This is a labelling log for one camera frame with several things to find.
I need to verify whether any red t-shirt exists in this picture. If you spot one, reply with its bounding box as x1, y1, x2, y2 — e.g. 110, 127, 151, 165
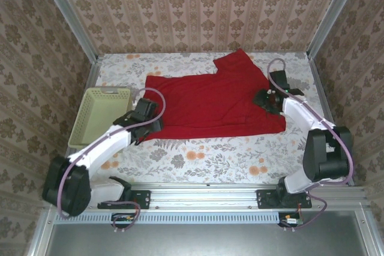
140, 49, 287, 142

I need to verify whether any pale green plastic basket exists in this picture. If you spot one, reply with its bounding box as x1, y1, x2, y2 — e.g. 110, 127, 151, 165
68, 87, 132, 150

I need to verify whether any floral table cloth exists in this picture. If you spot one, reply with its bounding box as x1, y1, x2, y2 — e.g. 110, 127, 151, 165
68, 52, 346, 185

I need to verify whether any small left connector board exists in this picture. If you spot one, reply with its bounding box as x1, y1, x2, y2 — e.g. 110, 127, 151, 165
111, 212, 136, 229

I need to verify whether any small connector board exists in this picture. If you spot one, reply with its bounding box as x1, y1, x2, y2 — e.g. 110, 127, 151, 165
278, 211, 304, 228
111, 212, 136, 229

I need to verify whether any small right connector board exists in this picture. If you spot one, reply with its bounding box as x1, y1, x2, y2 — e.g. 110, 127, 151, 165
278, 211, 304, 228

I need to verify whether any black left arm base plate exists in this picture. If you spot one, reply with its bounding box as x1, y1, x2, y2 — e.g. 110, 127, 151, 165
97, 189, 151, 210

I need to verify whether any aluminium mounting rail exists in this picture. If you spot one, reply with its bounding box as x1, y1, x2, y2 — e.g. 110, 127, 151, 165
43, 183, 371, 209

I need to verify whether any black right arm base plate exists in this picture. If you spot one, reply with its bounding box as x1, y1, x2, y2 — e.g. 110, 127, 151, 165
256, 189, 313, 210

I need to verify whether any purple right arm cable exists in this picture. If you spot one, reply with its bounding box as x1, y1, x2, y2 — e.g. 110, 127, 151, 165
268, 58, 355, 233

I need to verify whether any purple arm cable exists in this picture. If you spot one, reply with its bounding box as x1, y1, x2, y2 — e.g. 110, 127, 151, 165
56, 87, 167, 233
268, 58, 355, 233

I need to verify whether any white slotted cable duct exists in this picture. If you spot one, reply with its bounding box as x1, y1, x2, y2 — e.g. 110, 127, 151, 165
54, 211, 281, 224

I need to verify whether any aluminium frame post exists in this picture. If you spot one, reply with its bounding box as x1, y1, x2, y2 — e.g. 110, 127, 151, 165
307, 0, 365, 59
34, 0, 101, 62

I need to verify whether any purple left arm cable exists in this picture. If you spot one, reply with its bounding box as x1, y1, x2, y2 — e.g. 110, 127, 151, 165
56, 87, 167, 233

